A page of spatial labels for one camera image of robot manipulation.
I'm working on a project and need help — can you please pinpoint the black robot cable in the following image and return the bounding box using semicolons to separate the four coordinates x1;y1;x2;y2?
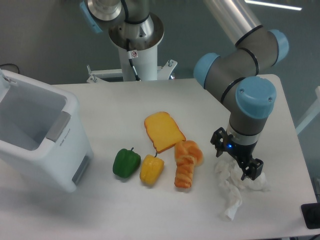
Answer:
125;38;141;82

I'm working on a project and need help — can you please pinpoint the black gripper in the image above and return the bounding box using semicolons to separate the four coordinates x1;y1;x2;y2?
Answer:
210;127;264;181

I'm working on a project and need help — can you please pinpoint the square yellow bread slice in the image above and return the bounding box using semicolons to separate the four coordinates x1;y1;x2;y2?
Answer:
144;111;186;154

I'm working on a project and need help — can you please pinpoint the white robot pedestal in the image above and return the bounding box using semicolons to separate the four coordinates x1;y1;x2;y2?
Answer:
86;12;178;84

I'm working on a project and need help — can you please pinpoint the black device at edge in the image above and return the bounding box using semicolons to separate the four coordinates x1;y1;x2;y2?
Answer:
300;202;320;230

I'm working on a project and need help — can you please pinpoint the white plastic bin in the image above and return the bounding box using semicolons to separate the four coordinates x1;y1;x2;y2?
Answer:
0;70;94;193

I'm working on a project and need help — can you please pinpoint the green bell pepper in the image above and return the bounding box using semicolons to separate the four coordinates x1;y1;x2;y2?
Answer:
112;147;141;179

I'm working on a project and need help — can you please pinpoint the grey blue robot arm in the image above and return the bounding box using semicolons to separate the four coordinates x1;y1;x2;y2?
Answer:
80;0;289;180

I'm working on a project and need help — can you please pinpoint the crumpled white tissue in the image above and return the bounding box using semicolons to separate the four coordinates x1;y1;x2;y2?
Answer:
214;159;271;221

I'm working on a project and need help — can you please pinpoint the yellow bell pepper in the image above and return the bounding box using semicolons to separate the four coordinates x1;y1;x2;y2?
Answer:
139;154;165;186

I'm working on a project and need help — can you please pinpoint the white frame at right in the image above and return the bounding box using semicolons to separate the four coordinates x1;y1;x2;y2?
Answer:
295;86;320;135

